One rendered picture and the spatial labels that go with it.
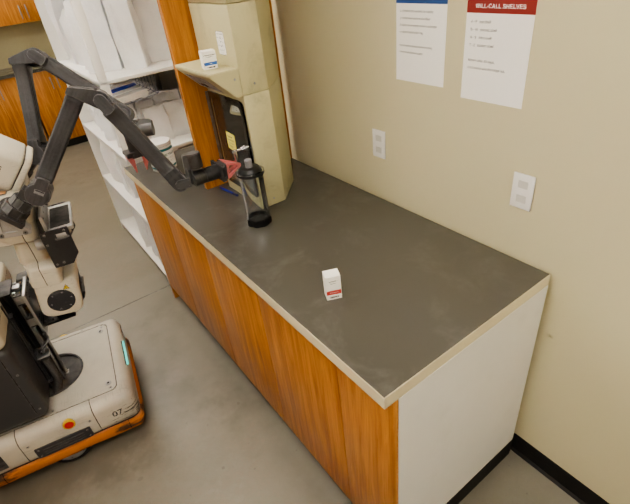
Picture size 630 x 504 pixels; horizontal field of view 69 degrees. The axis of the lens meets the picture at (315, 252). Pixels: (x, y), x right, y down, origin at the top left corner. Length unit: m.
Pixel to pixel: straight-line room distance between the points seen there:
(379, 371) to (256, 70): 1.16
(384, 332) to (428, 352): 0.13
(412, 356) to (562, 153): 0.69
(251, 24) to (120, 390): 1.63
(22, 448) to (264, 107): 1.73
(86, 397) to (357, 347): 1.45
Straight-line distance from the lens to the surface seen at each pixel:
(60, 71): 2.21
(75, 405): 2.36
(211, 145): 2.19
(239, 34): 1.77
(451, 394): 1.42
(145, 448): 2.43
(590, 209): 1.46
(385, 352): 1.24
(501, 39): 1.47
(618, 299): 1.55
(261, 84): 1.83
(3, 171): 1.96
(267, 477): 2.17
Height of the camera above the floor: 1.84
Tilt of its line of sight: 34 degrees down
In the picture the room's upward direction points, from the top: 7 degrees counter-clockwise
